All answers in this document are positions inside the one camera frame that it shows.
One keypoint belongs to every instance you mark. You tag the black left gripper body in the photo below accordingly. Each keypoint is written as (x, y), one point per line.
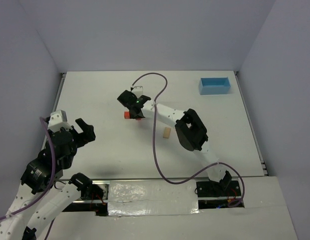
(79, 133)

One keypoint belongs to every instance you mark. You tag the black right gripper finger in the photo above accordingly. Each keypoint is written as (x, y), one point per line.
(139, 114)
(132, 114)

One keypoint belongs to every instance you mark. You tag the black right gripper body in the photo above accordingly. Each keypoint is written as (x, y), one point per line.
(134, 110)

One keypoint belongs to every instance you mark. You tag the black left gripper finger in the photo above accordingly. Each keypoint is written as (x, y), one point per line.
(87, 129)
(83, 139)

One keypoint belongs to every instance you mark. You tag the plain red cube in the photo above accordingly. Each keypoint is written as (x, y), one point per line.
(126, 115)

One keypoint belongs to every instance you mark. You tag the natural wood rectangular block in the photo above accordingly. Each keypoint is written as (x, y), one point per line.
(166, 133)

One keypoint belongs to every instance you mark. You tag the blue plastic bin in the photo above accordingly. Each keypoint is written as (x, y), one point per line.
(214, 86)

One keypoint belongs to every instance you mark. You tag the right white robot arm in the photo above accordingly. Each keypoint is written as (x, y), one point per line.
(191, 133)

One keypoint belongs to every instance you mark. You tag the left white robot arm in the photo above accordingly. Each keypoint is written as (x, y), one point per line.
(24, 220)

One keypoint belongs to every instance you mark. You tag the silver tape sheet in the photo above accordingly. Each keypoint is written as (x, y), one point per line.
(151, 198)

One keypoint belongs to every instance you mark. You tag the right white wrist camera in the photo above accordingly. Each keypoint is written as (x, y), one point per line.
(137, 90)

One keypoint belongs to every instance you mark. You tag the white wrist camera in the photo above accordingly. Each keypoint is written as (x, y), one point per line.
(137, 90)
(58, 120)

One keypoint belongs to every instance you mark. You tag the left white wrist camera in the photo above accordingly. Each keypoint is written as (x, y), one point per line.
(58, 120)

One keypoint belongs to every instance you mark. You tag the left aluminium table rail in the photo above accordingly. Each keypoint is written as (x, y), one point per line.
(45, 91)

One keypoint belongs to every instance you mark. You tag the aluminium table rail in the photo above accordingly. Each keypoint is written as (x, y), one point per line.
(45, 91)
(264, 167)

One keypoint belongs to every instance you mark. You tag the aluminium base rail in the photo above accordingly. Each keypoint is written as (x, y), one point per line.
(98, 204)

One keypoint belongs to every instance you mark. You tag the right aluminium table rail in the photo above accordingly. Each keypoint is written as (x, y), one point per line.
(264, 167)

